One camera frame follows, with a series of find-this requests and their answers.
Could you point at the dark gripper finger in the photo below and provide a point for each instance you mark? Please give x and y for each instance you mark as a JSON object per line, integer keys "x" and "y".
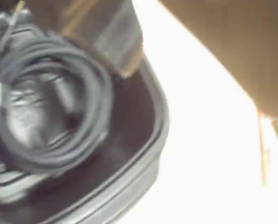
{"x": 110, "y": 30}
{"x": 246, "y": 42}

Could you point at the black bowl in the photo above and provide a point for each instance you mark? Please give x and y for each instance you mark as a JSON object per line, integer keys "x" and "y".
{"x": 134, "y": 130}

